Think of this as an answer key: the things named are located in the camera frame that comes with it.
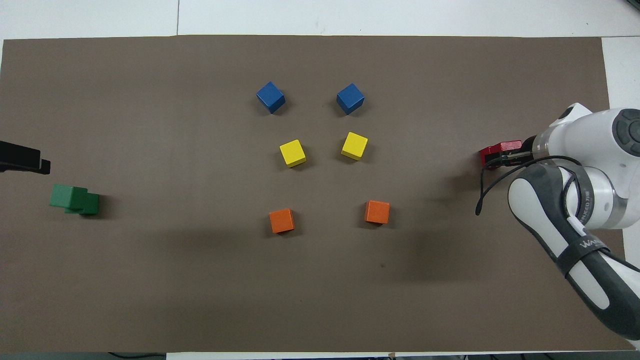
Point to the brown table mat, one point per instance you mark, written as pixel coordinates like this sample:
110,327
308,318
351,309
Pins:
320,280

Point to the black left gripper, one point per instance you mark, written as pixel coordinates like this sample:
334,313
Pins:
20,157

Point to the orange wooden cube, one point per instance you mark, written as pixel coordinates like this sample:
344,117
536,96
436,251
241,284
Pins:
281,220
377,212

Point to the blue wooden cube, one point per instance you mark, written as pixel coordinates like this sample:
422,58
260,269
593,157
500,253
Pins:
350,98
270,97

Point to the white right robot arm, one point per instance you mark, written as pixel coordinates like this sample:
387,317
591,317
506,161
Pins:
590,135

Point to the green wooden cube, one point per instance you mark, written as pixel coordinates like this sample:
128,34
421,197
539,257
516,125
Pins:
62,196
92,205

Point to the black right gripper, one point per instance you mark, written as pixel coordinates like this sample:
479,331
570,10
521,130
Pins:
529,149

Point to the yellow wooden cube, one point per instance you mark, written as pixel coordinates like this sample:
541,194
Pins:
354,145
292,153

